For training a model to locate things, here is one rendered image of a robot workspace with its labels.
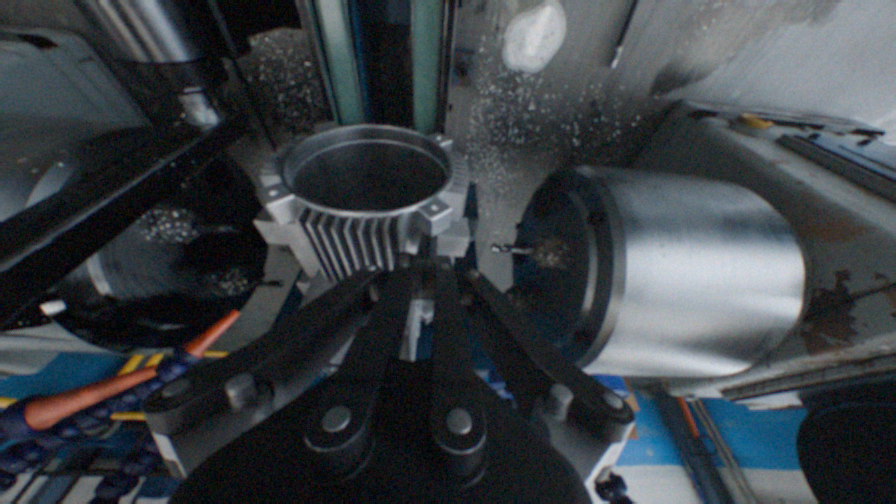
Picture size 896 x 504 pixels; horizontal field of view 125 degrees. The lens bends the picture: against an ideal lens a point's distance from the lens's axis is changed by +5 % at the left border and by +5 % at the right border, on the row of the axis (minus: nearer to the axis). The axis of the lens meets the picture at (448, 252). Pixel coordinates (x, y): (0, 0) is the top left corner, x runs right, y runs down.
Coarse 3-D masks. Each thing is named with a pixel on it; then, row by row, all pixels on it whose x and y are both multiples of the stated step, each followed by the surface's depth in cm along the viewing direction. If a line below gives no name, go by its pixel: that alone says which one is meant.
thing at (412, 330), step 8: (320, 272) 24; (320, 280) 23; (328, 280) 23; (312, 288) 22; (320, 288) 22; (328, 288) 22; (304, 296) 22; (312, 296) 22; (304, 304) 21; (416, 304) 25; (416, 312) 26; (408, 320) 21; (416, 320) 27; (408, 328) 21; (416, 328) 29; (408, 336) 23; (416, 336) 31; (408, 344) 30; (344, 352) 28; (408, 352) 29
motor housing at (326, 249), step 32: (352, 128) 27; (384, 128) 28; (288, 160) 22; (320, 160) 26; (352, 160) 29; (384, 160) 31; (416, 160) 30; (448, 160) 25; (320, 192) 28; (352, 192) 32; (384, 192) 34; (416, 192) 33; (448, 192) 21; (320, 224) 17; (352, 224) 18; (384, 224) 19; (416, 224) 20; (320, 256) 21; (352, 256) 21; (384, 256) 21
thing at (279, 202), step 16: (320, 128) 26; (448, 144) 27; (256, 192) 18; (272, 192) 19; (288, 192) 19; (272, 208) 18; (288, 208) 19; (416, 208) 19; (432, 208) 20; (448, 208) 19; (432, 224) 19; (448, 224) 21; (432, 304) 33
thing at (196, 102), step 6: (180, 96) 18; (186, 96) 18; (192, 96) 18; (198, 96) 19; (204, 96) 19; (186, 102) 18; (192, 102) 19; (198, 102) 19; (204, 102) 19; (210, 102) 19; (186, 108) 19; (192, 108) 19; (198, 108) 19; (204, 108) 19; (210, 108) 19; (192, 114) 19; (204, 114) 19
